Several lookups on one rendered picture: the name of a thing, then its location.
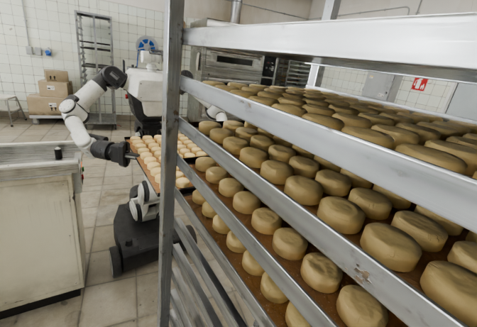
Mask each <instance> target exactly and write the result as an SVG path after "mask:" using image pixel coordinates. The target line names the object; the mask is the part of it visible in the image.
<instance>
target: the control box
mask: <svg viewBox="0 0 477 327"><path fill-rule="evenodd" d="M78 158H79V159H80V163H79V173H72V175H73V178H74V185H75V193H76V194H79V193H82V185H83V180H82V174H83V171H82V166H81V162H82V153H75V157H74V160H78ZM81 171H82V173H81Z"/></svg>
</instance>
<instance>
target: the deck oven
mask: <svg viewBox="0 0 477 327"><path fill-rule="evenodd" d="M237 25H242V24H238V23H232V22H228V21H221V20H218V19H214V18H207V17H206V18H203V19H200V20H198V21H194V22H191V23H190V28H199V27H212V26H237ZM200 48H201V51H200ZM199 51H200V56H199V69H198V70H197V69H196V60H197V53H199ZM277 64H278V58H276V57H268V56H263V55H254V54H250V53H244V52H236V51H232V50H223V49H218V48H203V47H195V46H191V52H190V72H191V73H192V74H193V76H194V79H195V80H197V81H200V82H203V81H214V82H222V83H225V84H228V83H229V82H233V83H240V84H247V85H248V86H249V85H251V84H259V85H264V86H268V87H270V86H273V85H274V81H275V79H273V78H275V73H276V69H277ZM225 114H226V117H227V121H243V120H242V119H240V118H238V117H236V116H233V115H231V114H229V113H227V112H225ZM187 117H188V119H189V122H197V121H216V120H211V119H209V118H208V117H207V115H206V111H205V106H204V105H203V104H201V103H200V102H199V101H198V100H196V99H195V98H194V97H193V96H192V95H191V94H188V100H187Z"/></svg>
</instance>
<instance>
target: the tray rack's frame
mask: <svg viewBox="0 0 477 327"><path fill-rule="evenodd" d="M74 12H75V28H76V36H77V51H78V60H79V75H80V84H81V88H82V87H83V80H82V66H81V65H82V64H81V55H80V42H79V31H78V22H77V13H78V14H79V15H80V16H84V17H88V18H93V29H94V49H95V60H96V71H97V74H98V72H99V71H98V59H97V37H96V26H95V19H101V20H105V21H108V20H109V19H110V34H111V65H114V50H113V33H112V16H105V15H101V14H97V13H90V12H85V11H78V10H74ZM113 97H114V118H112V113H101V104H100V97H99V98H98V103H99V113H89V115H90V119H89V121H88V122H87V123H86V124H117V122H116V117H117V116H116V100H115V89H113Z"/></svg>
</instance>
